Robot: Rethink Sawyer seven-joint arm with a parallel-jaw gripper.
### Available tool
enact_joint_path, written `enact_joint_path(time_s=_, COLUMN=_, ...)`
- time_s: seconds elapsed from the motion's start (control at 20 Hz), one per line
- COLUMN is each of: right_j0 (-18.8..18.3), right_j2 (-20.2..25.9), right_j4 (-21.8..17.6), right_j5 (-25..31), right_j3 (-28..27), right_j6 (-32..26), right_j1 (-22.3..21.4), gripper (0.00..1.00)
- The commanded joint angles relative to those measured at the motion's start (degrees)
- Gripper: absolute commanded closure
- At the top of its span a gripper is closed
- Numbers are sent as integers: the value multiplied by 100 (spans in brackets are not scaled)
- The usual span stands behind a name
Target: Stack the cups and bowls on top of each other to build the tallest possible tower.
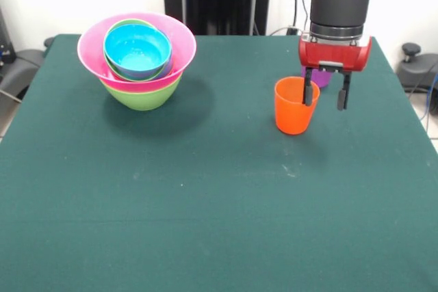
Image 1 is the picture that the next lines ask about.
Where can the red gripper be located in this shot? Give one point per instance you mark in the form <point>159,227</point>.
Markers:
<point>332,56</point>

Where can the orange cup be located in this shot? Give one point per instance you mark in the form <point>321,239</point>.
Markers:
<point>291,114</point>

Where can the large pink bowl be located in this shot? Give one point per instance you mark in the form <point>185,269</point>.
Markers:
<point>184,42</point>

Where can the dark blue bowl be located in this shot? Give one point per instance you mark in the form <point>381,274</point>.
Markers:
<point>166,68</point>

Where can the small light blue footed bowl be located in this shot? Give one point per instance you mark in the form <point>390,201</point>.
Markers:
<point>137,49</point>

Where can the small green bowl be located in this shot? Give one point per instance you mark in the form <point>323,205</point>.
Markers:
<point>113,27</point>

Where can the purple cup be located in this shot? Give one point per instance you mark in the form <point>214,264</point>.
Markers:
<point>321,78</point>

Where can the black equipment with knob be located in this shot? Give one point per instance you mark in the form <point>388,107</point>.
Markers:
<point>415,69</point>

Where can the dark green tablecloth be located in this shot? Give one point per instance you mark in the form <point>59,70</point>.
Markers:
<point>308,186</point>

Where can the large green bowl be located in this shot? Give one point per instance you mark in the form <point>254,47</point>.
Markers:
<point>143,98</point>

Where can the black round knob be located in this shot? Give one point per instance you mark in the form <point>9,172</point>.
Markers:
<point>49,42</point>

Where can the black and grey equipment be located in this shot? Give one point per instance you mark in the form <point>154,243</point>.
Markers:
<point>20,66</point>

